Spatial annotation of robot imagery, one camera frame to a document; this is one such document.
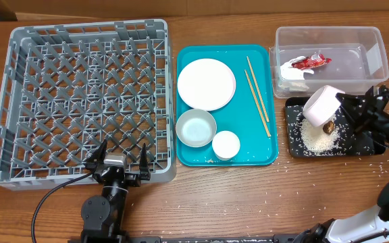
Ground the grey dishwasher rack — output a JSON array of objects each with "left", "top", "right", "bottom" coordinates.
[{"left": 0, "top": 19, "right": 176, "bottom": 190}]

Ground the teal plastic tray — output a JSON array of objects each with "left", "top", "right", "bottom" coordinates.
[{"left": 176, "top": 45, "right": 279, "bottom": 167}]

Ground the white napkin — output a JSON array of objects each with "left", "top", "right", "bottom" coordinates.
[{"left": 278, "top": 56, "right": 314, "bottom": 92}]

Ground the wooden chopstick left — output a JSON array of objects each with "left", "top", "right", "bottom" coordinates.
[{"left": 244, "top": 70, "right": 271, "bottom": 138}]

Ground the wooden chopstick right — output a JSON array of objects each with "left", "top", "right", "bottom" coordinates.
[{"left": 247, "top": 56, "right": 269, "bottom": 123}]

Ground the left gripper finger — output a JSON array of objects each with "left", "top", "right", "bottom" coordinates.
[
  {"left": 84, "top": 139, "right": 107, "bottom": 170},
  {"left": 139, "top": 143, "right": 151, "bottom": 181}
]

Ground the large white plate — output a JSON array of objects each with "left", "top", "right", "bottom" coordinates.
[{"left": 177, "top": 58, "right": 236, "bottom": 111}]

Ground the clear plastic bin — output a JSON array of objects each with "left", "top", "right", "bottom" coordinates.
[{"left": 270, "top": 26, "right": 389, "bottom": 99}]

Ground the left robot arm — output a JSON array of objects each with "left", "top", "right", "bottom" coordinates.
[{"left": 80, "top": 140, "right": 151, "bottom": 243}]

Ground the white cup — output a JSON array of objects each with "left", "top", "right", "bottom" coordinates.
[{"left": 212, "top": 131, "right": 240, "bottom": 161}]

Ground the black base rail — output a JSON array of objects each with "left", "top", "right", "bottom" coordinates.
[{"left": 68, "top": 233, "right": 310, "bottom": 243}]

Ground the grey bowl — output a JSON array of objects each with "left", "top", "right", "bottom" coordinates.
[{"left": 176, "top": 109, "right": 217, "bottom": 148}]

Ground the wooden chopstick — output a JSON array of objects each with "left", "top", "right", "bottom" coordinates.
[
  {"left": 247, "top": 56, "right": 269, "bottom": 123},
  {"left": 244, "top": 70, "right": 271, "bottom": 138}
]

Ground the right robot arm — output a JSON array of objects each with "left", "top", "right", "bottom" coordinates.
[{"left": 294, "top": 85, "right": 389, "bottom": 243}]

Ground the black plastic tray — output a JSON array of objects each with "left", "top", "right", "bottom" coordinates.
[{"left": 284, "top": 97, "right": 385, "bottom": 157}]

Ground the brown food scrap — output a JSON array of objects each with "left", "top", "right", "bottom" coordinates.
[{"left": 323, "top": 120, "right": 335, "bottom": 135}]

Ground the pile of white rice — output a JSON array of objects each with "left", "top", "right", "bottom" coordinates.
[{"left": 301, "top": 119, "right": 339, "bottom": 153}]

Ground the red snack wrapper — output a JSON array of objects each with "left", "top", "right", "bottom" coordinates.
[{"left": 290, "top": 53, "right": 332, "bottom": 70}]

